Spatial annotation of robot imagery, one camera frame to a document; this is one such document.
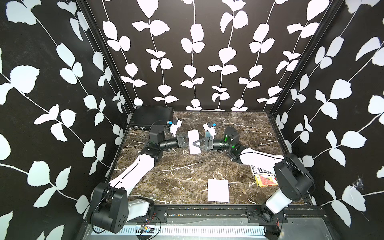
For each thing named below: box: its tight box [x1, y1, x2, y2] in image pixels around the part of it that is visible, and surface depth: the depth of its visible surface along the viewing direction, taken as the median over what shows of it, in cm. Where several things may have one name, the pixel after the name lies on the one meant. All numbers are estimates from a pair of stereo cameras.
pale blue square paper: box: [187, 129, 201, 155], surface depth 75 cm
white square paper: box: [207, 179, 230, 203], surface depth 84 cm
